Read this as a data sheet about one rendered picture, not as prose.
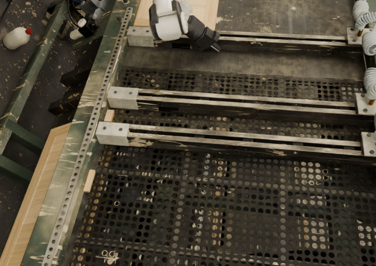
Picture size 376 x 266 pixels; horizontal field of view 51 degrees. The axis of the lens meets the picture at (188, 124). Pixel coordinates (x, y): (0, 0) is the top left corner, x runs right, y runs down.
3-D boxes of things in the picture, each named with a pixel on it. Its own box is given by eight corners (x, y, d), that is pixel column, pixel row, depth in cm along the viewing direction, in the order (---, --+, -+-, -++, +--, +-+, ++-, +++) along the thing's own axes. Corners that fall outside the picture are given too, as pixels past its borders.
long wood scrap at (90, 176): (90, 171, 153) (89, 169, 152) (95, 171, 153) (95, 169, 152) (84, 192, 148) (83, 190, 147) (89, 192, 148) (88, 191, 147)
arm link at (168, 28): (188, 28, 161) (184, 43, 145) (164, 33, 163) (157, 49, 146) (183, 2, 156) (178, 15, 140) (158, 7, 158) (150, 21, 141)
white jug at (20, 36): (5, 31, 240) (26, 19, 229) (19, 42, 246) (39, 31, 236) (-1, 42, 234) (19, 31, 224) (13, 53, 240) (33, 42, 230)
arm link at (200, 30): (199, 55, 181) (180, 41, 175) (201, 41, 186) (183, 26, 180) (219, 42, 172) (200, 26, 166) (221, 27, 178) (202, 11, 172)
